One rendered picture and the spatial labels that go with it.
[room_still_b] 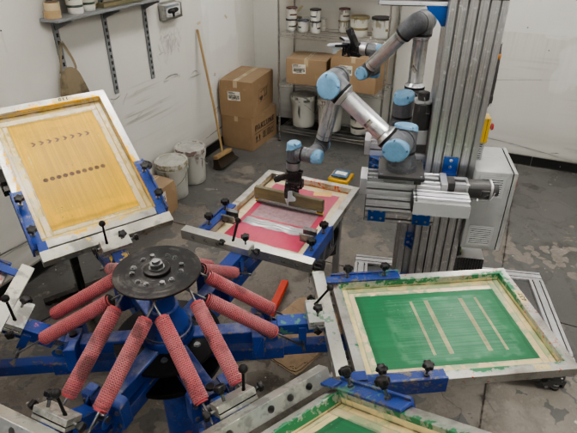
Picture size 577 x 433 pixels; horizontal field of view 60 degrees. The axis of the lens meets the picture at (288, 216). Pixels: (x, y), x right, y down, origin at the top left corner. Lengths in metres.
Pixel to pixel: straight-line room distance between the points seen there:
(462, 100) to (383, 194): 0.59
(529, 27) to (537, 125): 0.99
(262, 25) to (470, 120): 4.11
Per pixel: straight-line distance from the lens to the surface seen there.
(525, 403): 3.28
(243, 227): 2.62
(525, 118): 5.89
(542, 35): 5.68
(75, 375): 1.73
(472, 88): 2.61
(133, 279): 1.76
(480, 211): 2.84
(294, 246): 2.47
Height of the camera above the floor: 2.35
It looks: 31 degrees down
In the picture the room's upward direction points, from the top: straight up
